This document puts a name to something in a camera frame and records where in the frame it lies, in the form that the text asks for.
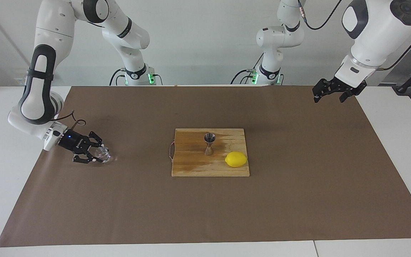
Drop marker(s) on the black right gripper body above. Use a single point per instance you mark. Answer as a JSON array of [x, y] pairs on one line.
[[72, 142]]

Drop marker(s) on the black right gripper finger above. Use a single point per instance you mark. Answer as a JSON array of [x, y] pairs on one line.
[[95, 139], [84, 157]]

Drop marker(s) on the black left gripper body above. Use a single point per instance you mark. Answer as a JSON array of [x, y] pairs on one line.
[[348, 87]]

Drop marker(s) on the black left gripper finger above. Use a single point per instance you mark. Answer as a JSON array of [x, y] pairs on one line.
[[323, 87], [346, 96]]

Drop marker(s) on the small clear glass cup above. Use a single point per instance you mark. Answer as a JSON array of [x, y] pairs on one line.
[[102, 154]]

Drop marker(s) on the steel double jigger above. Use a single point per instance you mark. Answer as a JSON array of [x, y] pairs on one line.
[[209, 150]]

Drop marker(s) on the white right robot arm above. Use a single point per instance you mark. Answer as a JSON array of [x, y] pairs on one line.
[[37, 100]]

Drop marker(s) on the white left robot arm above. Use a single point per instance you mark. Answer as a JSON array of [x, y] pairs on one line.
[[376, 35]]

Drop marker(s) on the brown paper table mat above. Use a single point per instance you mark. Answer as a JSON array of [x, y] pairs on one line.
[[120, 207]]

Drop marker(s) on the wooden cutting board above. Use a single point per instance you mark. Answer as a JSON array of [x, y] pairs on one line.
[[191, 167]]

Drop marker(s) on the yellow lemon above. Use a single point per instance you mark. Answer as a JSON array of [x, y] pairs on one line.
[[236, 159]]

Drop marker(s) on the white wall socket box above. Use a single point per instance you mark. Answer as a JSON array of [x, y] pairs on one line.
[[20, 81]]

